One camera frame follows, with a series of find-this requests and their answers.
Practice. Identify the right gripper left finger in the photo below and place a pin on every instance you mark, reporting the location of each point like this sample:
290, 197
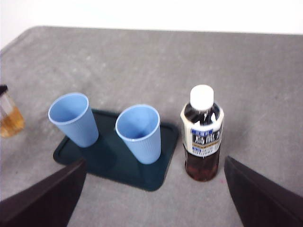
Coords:
35, 205

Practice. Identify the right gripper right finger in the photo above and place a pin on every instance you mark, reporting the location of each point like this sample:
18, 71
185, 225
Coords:
267, 203

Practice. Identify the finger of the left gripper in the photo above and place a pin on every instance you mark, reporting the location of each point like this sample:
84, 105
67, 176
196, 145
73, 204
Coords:
2, 89

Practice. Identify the clear bottle of pale tea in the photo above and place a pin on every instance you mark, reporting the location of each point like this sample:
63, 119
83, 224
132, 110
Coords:
11, 123

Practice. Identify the brown oolong tea bottle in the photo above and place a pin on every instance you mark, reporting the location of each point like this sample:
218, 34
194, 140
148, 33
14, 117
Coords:
202, 165

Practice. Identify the blue ribbed plastic cup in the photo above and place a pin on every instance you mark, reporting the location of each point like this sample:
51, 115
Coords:
82, 132
146, 149

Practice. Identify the dark blue rectangular tray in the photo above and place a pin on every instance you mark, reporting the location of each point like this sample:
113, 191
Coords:
118, 175

